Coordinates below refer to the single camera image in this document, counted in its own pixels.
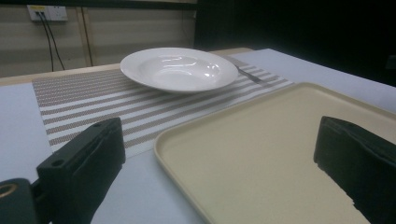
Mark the striped woven placemat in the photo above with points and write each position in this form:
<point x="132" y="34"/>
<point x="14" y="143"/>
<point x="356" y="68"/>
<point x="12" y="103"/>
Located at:
<point x="93" y="99"/>

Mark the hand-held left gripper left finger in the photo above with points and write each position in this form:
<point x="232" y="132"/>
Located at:
<point x="81" y="161"/>

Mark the white table cover sheet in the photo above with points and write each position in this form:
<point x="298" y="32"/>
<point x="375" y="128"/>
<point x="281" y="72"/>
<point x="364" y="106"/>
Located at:
<point x="311" y="71"/>

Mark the beige plastic tray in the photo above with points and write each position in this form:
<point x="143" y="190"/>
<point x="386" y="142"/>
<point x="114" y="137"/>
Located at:
<point x="264" y="155"/>

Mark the metal fork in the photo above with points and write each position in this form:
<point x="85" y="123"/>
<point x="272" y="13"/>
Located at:
<point x="252" y="77"/>

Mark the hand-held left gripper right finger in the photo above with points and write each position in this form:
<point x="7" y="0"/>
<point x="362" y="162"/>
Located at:
<point x="358" y="155"/>

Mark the white deep plate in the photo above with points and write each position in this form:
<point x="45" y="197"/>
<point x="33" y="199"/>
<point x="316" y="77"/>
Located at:
<point x="179" y="70"/>

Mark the white wall socket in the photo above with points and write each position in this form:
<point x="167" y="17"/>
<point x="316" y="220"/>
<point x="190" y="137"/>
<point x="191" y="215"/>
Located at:
<point x="47" y="13"/>

